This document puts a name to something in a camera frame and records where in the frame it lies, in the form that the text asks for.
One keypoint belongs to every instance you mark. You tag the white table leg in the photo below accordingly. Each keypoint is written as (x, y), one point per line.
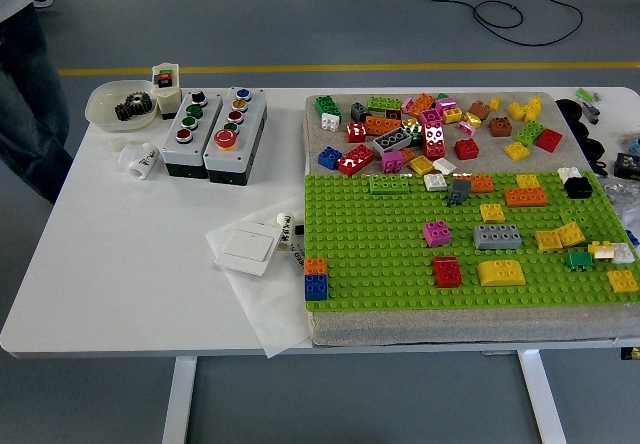
(179, 404)
(542, 399)

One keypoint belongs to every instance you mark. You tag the white pipe tee fitting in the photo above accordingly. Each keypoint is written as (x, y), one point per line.
(141, 160)

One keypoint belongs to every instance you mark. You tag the yellow curved brick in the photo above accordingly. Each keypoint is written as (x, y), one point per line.
(501, 272)

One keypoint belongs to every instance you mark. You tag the red tall brick white dots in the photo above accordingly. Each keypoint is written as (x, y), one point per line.
(434, 139)

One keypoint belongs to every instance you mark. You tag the red long brick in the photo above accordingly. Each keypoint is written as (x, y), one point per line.
(356, 159)

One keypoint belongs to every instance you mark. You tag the white printed tube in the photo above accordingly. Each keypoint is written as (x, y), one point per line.
(285, 229)

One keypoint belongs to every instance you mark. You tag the white flat brick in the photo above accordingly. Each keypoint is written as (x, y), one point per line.
(444, 165)

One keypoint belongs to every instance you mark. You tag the pink small brick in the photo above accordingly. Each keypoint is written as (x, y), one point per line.
(466, 128)

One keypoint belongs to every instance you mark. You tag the orange long brick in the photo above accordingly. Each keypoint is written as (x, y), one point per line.
(382, 125)
(525, 197)

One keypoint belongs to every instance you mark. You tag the yellow flat brick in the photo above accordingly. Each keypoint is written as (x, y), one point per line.
(548, 240)
(421, 164)

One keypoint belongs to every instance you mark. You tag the magenta brick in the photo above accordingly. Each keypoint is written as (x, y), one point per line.
(431, 115)
(392, 161)
(436, 233)
(445, 104)

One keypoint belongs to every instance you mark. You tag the light grey long brick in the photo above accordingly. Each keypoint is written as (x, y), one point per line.
(497, 236)

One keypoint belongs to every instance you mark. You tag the maroon brick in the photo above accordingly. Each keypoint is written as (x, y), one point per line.
(392, 114)

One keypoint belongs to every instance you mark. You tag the grey brick with dark studs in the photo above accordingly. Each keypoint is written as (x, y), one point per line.
(392, 140)

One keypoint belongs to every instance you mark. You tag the red small brick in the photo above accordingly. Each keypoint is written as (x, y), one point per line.
(356, 132)

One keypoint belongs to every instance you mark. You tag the yellow small brick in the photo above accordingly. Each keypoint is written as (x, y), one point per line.
(601, 250)
(472, 119)
(494, 103)
(412, 124)

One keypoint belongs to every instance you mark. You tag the black yellow labelled object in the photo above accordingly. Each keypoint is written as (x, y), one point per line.
(631, 354)

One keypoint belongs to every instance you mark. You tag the orange small brick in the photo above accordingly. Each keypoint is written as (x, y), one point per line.
(408, 154)

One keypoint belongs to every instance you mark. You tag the brown brick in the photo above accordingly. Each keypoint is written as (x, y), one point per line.
(480, 109)
(500, 126)

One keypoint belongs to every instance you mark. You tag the clear plastic bag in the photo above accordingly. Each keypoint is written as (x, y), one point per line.
(622, 199)

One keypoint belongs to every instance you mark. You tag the green plastic tool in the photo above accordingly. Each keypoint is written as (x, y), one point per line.
(583, 95)

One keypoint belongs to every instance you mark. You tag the cream switch box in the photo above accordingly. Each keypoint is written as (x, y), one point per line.
(167, 98)

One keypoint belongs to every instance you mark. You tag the white plastic bowl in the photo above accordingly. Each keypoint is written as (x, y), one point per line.
(102, 106)

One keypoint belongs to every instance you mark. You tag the black printed box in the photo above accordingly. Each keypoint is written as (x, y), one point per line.
(629, 165)

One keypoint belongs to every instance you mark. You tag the grey emergency-stop control box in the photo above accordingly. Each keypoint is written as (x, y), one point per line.
(250, 131)

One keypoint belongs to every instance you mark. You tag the black round disc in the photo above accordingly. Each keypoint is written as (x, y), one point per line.
(581, 129)
(595, 148)
(569, 108)

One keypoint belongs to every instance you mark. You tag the blue brick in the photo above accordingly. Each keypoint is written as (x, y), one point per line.
(329, 157)
(316, 287)
(633, 238)

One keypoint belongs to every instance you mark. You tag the black brick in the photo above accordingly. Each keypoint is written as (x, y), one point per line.
(578, 187)

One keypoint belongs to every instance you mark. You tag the grey four-button control box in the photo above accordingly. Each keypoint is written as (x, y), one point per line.
(207, 124)

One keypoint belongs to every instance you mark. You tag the dark grey slope brick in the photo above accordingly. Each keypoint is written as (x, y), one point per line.
(458, 192)

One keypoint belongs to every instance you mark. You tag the green studded baseplate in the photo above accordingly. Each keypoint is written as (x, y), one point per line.
(370, 244)

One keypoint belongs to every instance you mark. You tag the white wall switch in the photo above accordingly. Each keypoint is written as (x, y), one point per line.
(248, 246)

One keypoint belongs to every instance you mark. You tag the lime green long brick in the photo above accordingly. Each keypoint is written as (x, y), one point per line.
(389, 184)
(384, 102)

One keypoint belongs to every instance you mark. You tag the black metal gear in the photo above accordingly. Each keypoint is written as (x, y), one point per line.
(124, 112)
(140, 102)

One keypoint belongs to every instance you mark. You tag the grey metal clip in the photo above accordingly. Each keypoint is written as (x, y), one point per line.
(591, 112)

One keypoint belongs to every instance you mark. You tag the dark grey small brick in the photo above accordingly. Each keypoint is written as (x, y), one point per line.
(359, 110)

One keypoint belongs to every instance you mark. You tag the white small brick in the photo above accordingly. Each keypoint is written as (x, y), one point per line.
(330, 121)

